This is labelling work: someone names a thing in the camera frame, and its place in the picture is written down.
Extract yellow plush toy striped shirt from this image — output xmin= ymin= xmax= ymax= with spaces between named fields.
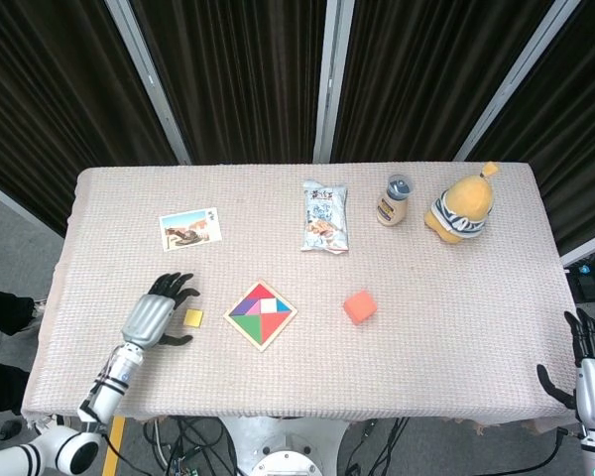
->
xmin=422 ymin=161 xmax=501 ymax=245

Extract black equipment box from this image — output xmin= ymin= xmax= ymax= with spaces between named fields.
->
xmin=566 ymin=247 xmax=595 ymax=304

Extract white snack bag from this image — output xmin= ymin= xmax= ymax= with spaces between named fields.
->
xmin=299 ymin=178 xmax=351 ymax=257

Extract grey metal frame rail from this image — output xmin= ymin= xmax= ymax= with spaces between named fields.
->
xmin=0 ymin=173 xmax=56 ymax=234
xmin=559 ymin=236 xmax=595 ymax=268

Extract landscape photo postcard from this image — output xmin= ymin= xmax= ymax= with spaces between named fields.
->
xmin=159 ymin=207 xmax=223 ymax=253

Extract colourful wooden tangram puzzle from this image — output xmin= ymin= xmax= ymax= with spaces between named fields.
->
xmin=222 ymin=279 xmax=298 ymax=353

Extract mayonnaise bottle with grey cap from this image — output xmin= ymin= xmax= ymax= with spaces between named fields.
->
xmin=375 ymin=173 xmax=416 ymax=228

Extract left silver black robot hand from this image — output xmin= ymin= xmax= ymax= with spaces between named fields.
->
xmin=121 ymin=271 xmax=202 ymax=348

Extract dark pleated curtain panel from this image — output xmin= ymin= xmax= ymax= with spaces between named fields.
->
xmin=468 ymin=0 xmax=595 ymax=255
xmin=330 ymin=0 xmax=559 ymax=163
xmin=128 ymin=0 xmax=328 ymax=166
xmin=0 ymin=0 xmax=179 ymax=238

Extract pink woven tablecloth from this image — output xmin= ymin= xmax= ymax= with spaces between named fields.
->
xmin=20 ymin=162 xmax=579 ymax=427

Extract person leg black trousers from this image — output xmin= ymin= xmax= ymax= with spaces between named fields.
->
xmin=0 ymin=285 xmax=37 ymax=337
xmin=0 ymin=355 xmax=32 ymax=417

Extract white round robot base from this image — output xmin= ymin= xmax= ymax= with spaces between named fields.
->
xmin=217 ymin=416 xmax=351 ymax=476

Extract grey metal frame post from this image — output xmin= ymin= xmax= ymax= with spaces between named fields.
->
xmin=311 ymin=0 xmax=356 ymax=164
xmin=453 ymin=0 xmax=584 ymax=163
xmin=103 ymin=0 xmax=192 ymax=166

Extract orange cube block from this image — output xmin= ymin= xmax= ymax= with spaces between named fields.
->
xmin=342 ymin=290 xmax=379 ymax=327

